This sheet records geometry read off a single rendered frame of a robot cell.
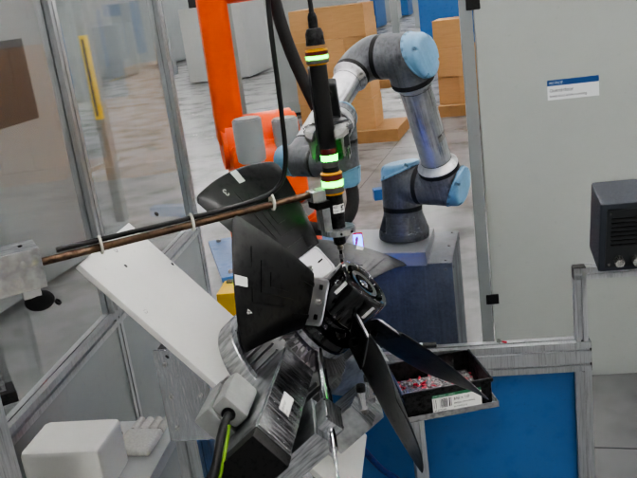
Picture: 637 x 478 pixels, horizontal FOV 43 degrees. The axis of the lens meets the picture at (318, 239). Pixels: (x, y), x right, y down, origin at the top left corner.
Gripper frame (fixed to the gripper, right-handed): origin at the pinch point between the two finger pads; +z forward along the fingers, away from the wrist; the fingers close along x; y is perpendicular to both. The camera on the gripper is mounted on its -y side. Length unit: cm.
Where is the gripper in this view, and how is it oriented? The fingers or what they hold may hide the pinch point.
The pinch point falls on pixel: (323, 134)
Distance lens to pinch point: 156.2
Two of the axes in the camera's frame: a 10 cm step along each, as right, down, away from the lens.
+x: -9.9, 0.8, 1.5
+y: 1.2, 9.5, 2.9
